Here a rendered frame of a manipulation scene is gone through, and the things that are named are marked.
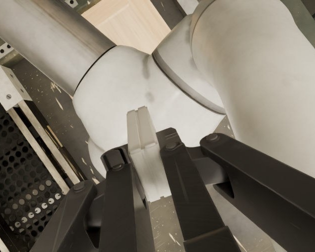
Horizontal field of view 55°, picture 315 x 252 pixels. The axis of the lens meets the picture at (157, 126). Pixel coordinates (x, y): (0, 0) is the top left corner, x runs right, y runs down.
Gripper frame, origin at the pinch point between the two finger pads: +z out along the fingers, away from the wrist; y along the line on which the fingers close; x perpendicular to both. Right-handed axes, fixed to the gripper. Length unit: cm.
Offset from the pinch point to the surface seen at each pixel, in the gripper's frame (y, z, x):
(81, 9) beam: -9, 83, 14
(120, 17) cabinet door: 1, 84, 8
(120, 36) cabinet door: -1, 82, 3
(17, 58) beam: -33, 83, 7
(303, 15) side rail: 52, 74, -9
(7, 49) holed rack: -34, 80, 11
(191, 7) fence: 22, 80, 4
